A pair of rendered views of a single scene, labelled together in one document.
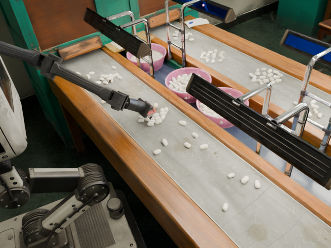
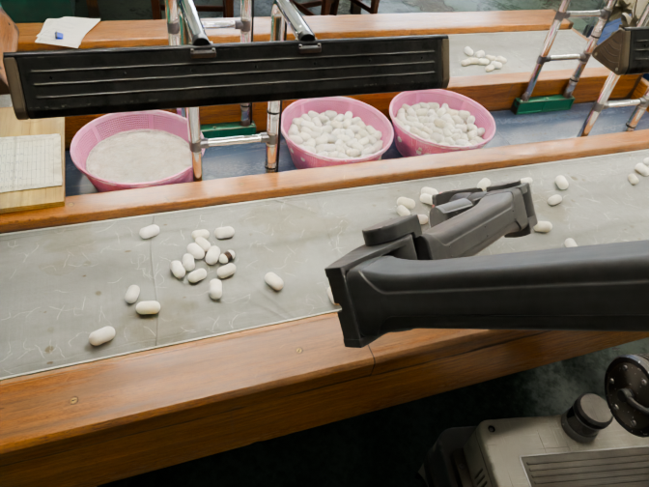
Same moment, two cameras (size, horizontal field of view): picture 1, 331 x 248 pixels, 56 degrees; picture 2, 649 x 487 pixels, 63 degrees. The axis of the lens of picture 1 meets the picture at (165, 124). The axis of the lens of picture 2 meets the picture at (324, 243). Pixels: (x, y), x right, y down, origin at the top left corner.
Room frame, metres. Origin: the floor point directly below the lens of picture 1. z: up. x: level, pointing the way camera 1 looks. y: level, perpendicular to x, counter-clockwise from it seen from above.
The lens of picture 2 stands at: (1.37, 0.91, 1.45)
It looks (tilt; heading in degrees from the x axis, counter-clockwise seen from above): 45 degrees down; 277
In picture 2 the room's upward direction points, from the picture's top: 9 degrees clockwise
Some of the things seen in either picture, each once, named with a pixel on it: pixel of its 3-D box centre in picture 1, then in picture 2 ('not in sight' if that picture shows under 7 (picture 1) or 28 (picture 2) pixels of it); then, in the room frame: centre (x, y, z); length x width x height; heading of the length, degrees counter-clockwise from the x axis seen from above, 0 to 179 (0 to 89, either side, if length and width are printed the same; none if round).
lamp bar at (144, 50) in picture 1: (113, 29); (252, 67); (1.60, 0.23, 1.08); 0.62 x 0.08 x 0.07; 32
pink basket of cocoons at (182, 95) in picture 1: (188, 86); (334, 142); (1.52, -0.15, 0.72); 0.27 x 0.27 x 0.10
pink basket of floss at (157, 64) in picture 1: (147, 58); (142, 161); (1.89, 0.08, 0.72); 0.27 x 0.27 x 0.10
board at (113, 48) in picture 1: (129, 41); (22, 154); (2.07, 0.20, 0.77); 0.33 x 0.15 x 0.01; 122
